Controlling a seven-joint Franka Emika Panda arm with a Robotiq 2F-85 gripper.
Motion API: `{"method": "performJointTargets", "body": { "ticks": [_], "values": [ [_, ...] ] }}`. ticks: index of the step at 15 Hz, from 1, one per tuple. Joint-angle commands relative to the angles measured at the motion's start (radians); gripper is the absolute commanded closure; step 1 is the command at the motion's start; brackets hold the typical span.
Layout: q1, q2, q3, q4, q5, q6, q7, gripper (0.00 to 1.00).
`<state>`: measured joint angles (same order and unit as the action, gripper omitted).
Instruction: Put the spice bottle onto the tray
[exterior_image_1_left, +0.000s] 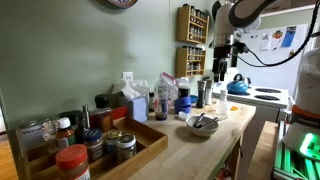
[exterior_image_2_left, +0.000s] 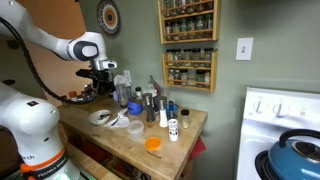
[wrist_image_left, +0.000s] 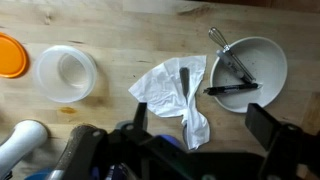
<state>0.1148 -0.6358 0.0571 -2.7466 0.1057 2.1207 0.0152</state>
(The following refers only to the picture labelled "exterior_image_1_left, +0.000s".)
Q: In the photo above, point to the wooden tray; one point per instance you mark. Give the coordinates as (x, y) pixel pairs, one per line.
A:
(146, 140)

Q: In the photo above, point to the wooden spice rack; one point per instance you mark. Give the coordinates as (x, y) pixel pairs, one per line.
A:
(181, 25)
(180, 61)

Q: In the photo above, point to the blue bowl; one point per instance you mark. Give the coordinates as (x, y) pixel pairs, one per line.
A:
(193, 98)

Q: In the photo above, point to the small white printed bottle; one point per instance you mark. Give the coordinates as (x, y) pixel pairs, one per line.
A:
(223, 95)

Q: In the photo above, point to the metal spoon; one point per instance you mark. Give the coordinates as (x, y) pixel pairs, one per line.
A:
(199, 120)

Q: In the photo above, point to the colourful printed paper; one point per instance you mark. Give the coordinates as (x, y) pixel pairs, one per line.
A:
(277, 37)

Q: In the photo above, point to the white cap brown bottle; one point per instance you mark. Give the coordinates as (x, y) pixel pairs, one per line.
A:
(65, 133)

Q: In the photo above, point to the decorative wall plate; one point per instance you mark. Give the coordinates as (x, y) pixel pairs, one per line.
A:
(121, 2)

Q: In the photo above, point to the metal whisk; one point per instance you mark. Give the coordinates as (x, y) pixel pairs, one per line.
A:
(212, 122)

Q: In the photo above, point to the dark pepper grinder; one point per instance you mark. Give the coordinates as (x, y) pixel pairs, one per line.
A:
(200, 94)

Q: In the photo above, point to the red box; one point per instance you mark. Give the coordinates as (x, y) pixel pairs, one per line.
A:
(119, 112)

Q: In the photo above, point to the white paper note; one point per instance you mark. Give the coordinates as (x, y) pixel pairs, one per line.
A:
(265, 41)

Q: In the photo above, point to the blue printed paper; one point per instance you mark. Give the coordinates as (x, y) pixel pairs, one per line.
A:
(288, 36)

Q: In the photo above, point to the clear glass jar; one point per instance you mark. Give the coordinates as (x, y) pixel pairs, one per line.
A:
(50, 131)

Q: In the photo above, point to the red lid spice jar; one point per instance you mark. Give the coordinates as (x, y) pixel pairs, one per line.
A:
(72, 163)

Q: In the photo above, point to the orange plastic lid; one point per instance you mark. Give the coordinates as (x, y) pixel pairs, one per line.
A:
(234, 108)

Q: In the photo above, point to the metal robot stand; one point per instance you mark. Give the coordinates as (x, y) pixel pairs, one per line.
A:
(290, 163)

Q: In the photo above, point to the small black cap bottle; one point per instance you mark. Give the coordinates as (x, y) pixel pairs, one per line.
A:
(151, 101)

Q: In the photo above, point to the gold lid spice jar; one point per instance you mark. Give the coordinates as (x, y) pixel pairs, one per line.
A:
(112, 140)

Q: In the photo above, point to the large black lid bottle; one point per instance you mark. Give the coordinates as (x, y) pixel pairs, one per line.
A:
(102, 115)

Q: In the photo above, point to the blue kettle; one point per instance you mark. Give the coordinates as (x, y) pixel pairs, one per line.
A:
(237, 87)

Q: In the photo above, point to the white electric stove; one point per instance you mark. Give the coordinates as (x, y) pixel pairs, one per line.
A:
(276, 102)

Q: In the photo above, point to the silver white salt grinder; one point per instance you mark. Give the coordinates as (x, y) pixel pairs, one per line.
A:
(209, 91)

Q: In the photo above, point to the white lid dark label container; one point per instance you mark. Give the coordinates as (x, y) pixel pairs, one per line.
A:
(183, 89)

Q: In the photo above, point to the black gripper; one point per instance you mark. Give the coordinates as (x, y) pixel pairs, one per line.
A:
(220, 53)

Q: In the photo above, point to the white lid spice jar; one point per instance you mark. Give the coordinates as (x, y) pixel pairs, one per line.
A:
(126, 148)

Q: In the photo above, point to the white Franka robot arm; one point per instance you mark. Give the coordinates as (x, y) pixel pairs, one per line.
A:
(246, 10)

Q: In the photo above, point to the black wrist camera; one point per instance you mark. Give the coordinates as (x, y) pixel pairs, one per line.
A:
(240, 47)

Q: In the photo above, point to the small white lid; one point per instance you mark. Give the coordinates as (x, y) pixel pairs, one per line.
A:
(183, 115)

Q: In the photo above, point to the black stove burner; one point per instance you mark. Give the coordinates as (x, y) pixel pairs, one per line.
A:
(266, 97)
(238, 94)
(268, 90)

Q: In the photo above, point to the silver top slim bottle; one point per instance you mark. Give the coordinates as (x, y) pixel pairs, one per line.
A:
(85, 116)

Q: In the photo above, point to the clear plastic container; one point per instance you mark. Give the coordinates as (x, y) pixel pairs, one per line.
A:
(222, 107)

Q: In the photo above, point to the blue lid spice jar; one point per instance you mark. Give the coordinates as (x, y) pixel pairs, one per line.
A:
(93, 144)

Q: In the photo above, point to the wooden kitchen table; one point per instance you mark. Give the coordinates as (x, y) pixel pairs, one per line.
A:
(193, 156)

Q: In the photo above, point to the white refrigerator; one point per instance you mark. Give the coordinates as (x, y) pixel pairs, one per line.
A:
(280, 71)

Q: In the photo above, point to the white tissue paper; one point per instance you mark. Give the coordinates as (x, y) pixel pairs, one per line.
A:
(130, 87)

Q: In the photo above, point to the white ceramic bowl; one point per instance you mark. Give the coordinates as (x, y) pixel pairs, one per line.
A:
(201, 130)

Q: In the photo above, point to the clear dark spice bottle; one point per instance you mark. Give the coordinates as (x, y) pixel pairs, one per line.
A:
(161, 106)

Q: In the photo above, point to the wooden overhead cabinet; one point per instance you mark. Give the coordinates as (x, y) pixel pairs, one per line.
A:
(298, 3)

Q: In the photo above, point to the clear plastic zip bag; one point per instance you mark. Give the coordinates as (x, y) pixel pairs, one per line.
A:
(169, 86)

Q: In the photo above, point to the white printed box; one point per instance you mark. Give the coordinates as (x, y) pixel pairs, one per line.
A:
(30, 136)

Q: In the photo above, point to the blue grey tissue box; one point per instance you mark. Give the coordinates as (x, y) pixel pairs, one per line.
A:
(138, 108)

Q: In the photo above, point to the white wall outlet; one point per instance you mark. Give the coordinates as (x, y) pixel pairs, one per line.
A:
(127, 76)

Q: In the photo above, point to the blue plastic cup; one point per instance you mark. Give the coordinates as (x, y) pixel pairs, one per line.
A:
(182, 104)

